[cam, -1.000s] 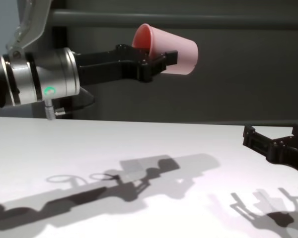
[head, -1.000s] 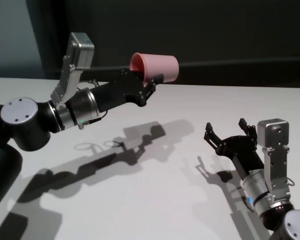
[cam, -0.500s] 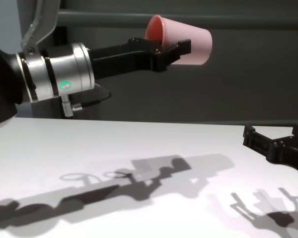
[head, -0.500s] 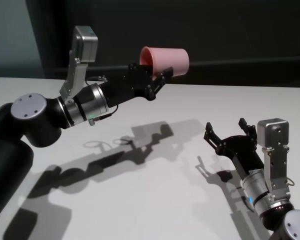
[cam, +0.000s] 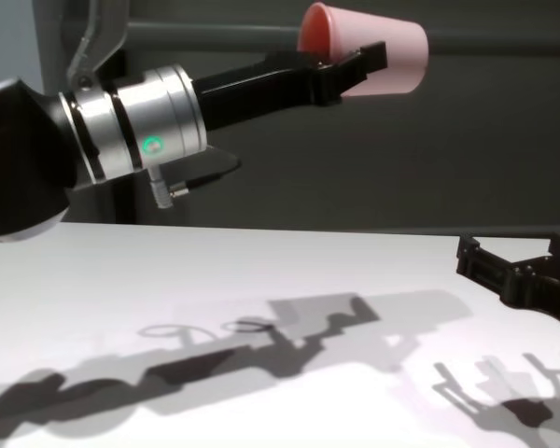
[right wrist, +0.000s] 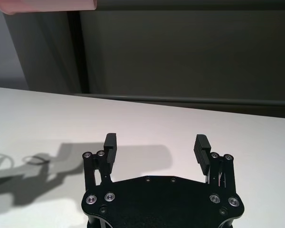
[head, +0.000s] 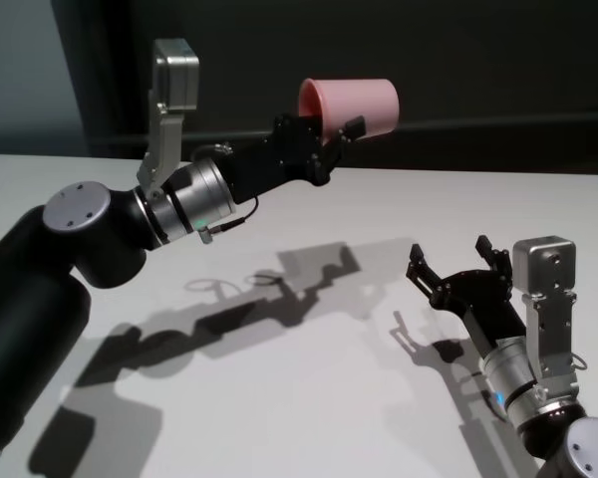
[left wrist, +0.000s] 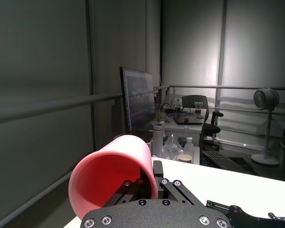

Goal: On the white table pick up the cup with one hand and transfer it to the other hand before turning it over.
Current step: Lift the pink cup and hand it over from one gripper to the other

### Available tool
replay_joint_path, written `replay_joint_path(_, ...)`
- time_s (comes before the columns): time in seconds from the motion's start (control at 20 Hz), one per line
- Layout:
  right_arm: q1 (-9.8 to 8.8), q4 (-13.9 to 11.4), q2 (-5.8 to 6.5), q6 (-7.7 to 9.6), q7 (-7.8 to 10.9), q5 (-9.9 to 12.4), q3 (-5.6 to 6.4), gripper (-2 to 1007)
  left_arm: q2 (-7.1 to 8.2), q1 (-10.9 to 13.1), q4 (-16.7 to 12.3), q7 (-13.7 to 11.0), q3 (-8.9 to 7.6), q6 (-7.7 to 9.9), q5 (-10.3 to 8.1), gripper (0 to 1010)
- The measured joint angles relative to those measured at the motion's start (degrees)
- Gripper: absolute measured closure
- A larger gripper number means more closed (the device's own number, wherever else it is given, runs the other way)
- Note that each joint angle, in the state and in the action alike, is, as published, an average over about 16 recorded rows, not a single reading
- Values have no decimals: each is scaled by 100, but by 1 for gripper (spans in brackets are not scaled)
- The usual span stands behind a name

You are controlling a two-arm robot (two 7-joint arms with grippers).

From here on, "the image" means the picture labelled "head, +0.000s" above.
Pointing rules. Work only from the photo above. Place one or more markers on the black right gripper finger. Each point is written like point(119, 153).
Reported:
point(501, 264)
point(428, 279)

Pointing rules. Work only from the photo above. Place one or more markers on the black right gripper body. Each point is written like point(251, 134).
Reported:
point(483, 299)

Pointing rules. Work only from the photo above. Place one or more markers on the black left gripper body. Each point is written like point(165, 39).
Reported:
point(279, 159)

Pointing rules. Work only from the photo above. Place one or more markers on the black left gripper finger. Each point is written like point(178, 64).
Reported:
point(354, 127)
point(315, 121)

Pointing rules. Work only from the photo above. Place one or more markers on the pink plastic cup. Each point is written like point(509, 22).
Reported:
point(359, 107)

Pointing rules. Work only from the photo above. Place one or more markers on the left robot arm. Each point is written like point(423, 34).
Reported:
point(55, 299)

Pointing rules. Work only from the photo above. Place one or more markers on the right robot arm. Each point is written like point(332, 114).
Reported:
point(513, 378)

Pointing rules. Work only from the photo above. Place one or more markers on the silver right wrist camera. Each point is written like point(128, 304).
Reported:
point(545, 264)

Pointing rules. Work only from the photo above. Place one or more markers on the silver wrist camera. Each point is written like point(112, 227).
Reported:
point(545, 264)
point(177, 79)

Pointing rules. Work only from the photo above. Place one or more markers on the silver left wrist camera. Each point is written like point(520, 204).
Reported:
point(177, 79)

